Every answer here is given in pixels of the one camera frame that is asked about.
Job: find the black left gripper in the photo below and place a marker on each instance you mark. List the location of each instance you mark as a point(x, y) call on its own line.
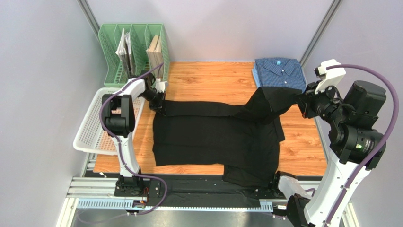
point(159, 104)

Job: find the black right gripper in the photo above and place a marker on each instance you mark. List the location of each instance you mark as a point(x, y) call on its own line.
point(304, 102)

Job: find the black long sleeve shirt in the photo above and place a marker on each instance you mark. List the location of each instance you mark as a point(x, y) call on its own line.
point(245, 139)

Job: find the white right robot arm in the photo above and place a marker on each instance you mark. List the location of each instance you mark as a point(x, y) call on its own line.
point(352, 138)

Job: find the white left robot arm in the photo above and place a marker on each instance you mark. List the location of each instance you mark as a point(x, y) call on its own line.
point(117, 117)

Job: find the tan books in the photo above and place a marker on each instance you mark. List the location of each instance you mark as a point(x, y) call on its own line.
point(155, 56)

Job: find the grey magazines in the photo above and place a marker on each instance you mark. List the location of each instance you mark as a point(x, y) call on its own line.
point(125, 54)

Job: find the folded blue checkered shirt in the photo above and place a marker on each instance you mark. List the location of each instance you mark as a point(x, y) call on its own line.
point(280, 72)

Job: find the green file organizer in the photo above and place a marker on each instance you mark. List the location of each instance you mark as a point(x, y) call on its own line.
point(141, 36)

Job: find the white plastic basket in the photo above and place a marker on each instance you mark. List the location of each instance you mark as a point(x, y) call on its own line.
point(91, 138)

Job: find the folded light blue shirt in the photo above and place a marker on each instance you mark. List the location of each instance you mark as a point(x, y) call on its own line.
point(256, 77)

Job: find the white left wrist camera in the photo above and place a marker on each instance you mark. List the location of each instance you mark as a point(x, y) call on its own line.
point(160, 85)

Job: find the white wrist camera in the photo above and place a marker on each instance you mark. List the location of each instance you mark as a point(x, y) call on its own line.
point(328, 77)
point(160, 85)

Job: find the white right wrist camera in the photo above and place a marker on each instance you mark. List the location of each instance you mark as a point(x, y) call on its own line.
point(328, 77)

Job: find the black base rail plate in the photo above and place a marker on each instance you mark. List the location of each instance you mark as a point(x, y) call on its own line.
point(208, 191)

